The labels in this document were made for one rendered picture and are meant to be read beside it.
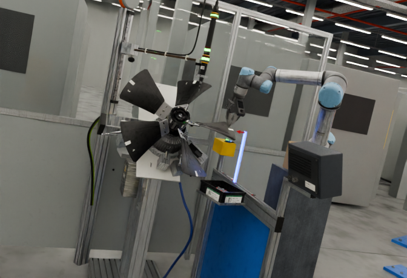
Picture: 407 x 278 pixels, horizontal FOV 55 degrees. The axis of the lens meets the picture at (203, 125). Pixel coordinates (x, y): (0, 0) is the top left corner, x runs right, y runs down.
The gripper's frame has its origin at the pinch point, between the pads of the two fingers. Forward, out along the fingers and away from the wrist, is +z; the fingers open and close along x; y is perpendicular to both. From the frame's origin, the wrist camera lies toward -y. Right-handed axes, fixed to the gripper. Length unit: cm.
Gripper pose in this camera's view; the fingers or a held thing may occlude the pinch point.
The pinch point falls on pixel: (229, 125)
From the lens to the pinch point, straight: 234.1
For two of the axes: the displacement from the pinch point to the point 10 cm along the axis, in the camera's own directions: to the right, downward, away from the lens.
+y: -2.5, -4.4, 8.6
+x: -9.2, -1.6, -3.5
